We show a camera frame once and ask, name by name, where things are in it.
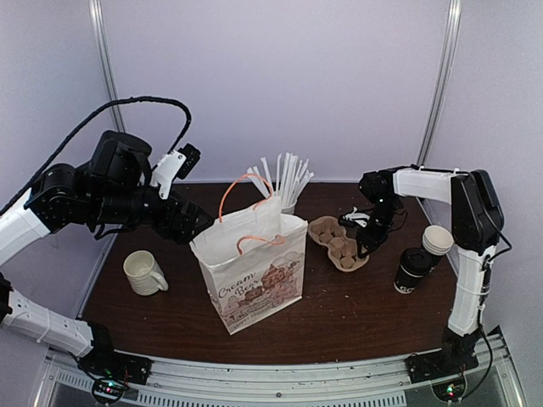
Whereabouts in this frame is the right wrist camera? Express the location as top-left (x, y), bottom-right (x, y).
top-left (338, 207), bottom-right (370, 228)

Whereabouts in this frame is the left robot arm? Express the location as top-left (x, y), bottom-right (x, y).
top-left (1, 131), bottom-right (215, 376)

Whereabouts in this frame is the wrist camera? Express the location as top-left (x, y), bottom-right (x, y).
top-left (338, 207), bottom-right (370, 228)
top-left (150, 143), bottom-right (201, 200)

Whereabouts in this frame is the cream ceramic mug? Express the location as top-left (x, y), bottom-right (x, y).
top-left (123, 250), bottom-right (169, 296)

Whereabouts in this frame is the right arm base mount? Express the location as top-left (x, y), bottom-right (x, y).
top-left (405, 333), bottom-right (479, 403)

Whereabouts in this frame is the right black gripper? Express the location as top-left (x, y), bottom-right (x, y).
top-left (356, 198), bottom-right (401, 259)

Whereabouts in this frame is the black plastic cup lid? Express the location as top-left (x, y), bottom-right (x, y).
top-left (400, 248), bottom-right (432, 276)

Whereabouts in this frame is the black paper coffee cup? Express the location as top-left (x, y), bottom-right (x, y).
top-left (394, 264), bottom-right (430, 294)

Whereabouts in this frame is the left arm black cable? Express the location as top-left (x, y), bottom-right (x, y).
top-left (0, 96), bottom-right (192, 213)

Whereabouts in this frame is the white paper takeout bag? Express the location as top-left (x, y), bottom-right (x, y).
top-left (190, 193), bottom-right (308, 335)

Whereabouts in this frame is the aluminium corner post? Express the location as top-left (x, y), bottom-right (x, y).
top-left (87, 0), bottom-right (143, 190)
top-left (409, 0), bottom-right (462, 187)

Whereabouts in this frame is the white cup holding straws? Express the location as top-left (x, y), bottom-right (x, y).
top-left (281, 200), bottom-right (297, 215)

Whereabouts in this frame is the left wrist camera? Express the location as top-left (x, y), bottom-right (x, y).
top-left (150, 143), bottom-right (201, 200)

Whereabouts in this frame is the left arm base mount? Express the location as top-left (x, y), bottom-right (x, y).
top-left (71, 349), bottom-right (153, 405)

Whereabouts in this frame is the left aluminium corner post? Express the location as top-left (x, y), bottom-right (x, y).
top-left (87, 0), bottom-right (143, 190)

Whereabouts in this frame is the cardboard cup carrier tray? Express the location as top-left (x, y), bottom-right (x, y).
top-left (308, 215), bottom-right (369, 273)

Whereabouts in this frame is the wrapped white straws bundle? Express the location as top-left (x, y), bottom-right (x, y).
top-left (246, 153), bottom-right (314, 209)

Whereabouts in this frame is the stack of paper cups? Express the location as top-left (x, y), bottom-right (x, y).
top-left (421, 225), bottom-right (455, 268)

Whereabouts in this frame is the right aluminium corner post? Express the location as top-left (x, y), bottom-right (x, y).
top-left (409, 0), bottom-right (462, 187)

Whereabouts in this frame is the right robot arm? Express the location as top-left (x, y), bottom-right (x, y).
top-left (355, 165), bottom-right (505, 375)

